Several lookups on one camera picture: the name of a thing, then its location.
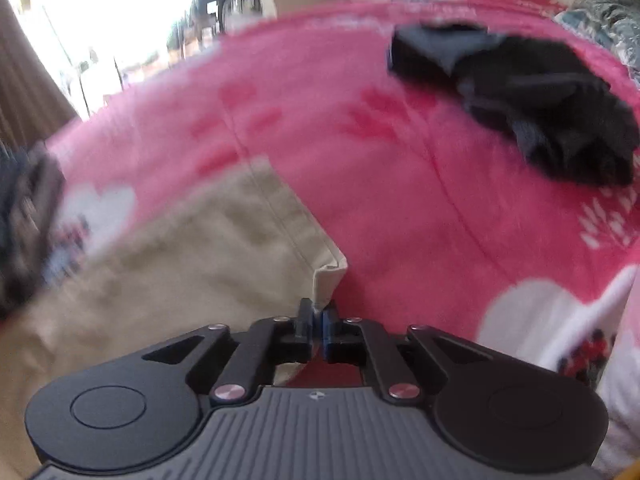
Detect red floral blanket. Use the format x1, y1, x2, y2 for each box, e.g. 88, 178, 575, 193
42, 0, 640, 476

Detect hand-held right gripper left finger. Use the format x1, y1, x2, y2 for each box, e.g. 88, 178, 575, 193
142, 299, 316, 407

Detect beige curtain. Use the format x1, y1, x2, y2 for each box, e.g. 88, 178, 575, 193
0, 0, 81, 148

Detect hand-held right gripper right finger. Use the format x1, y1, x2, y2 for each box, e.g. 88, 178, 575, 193
322, 305, 495, 402

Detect teal patterned pillow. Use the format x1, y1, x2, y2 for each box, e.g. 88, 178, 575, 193
555, 0, 640, 83

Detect dark navy garment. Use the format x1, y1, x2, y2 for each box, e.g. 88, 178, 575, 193
386, 22, 640, 187

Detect beige pants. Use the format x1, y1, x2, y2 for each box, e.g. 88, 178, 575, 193
0, 155, 349, 466

